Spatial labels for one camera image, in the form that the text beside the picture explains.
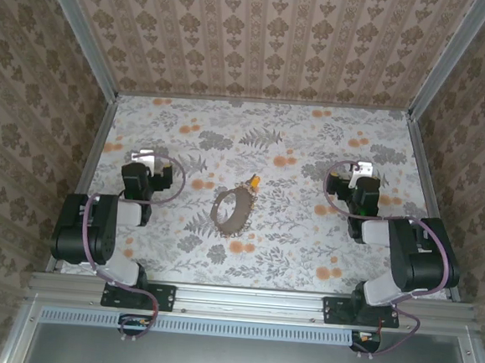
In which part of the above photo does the large key ring holder loop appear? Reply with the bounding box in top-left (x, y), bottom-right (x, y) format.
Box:
top-left (207, 179), bottom-right (261, 241)

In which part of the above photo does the floral patterned table cover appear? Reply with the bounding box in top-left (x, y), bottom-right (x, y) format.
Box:
top-left (60, 86), bottom-right (469, 305)

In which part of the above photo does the grey metal sheet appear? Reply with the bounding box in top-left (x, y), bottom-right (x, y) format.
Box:
top-left (0, 300), bottom-right (485, 363)

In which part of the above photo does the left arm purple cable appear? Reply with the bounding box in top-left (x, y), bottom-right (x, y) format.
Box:
top-left (72, 148), bottom-right (189, 345)

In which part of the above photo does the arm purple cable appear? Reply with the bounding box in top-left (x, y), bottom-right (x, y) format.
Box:
top-left (72, 148), bottom-right (189, 345)
top-left (310, 158), bottom-right (457, 363)

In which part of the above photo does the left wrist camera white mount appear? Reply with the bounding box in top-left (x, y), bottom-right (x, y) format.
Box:
top-left (128, 147), bottom-right (157, 172)

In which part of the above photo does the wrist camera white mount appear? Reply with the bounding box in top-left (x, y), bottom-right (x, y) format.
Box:
top-left (347, 159), bottom-right (374, 192)
top-left (128, 147), bottom-right (157, 172)

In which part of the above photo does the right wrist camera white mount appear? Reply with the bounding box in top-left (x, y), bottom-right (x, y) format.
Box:
top-left (347, 159), bottom-right (374, 192)

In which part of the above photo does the aluminium table side rail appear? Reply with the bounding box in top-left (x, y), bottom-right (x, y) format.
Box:
top-left (393, 117), bottom-right (477, 303)
top-left (44, 90), bottom-right (119, 279)

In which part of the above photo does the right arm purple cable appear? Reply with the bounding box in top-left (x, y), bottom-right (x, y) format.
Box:
top-left (310, 158), bottom-right (457, 363)

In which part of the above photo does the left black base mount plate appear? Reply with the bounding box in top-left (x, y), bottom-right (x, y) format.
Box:
top-left (101, 278), bottom-right (177, 313)

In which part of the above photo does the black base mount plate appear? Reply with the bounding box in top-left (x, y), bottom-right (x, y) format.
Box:
top-left (321, 296), bottom-right (402, 331)
top-left (101, 278), bottom-right (177, 313)

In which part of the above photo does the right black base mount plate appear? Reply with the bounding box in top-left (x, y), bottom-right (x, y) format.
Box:
top-left (321, 296), bottom-right (402, 331)

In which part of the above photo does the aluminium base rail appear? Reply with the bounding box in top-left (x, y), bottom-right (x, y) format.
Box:
top-left (26, 268), bottom-right (485, 338)

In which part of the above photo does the black connector board with wires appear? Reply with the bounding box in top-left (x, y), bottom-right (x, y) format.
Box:
top-left (349, 329), bottom-right (383, 355)
top-left (117, 312), bottom-right (154, 339)

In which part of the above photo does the aluminium frame post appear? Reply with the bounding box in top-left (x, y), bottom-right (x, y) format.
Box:
top-left (407, 0), bottom-right (485, 127)
top-left (33, 0), bottom-right (128, 102)

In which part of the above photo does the slotted grey cable duct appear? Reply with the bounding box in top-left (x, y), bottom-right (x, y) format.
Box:
top-left (40, 304), bottom-right (354, 347)

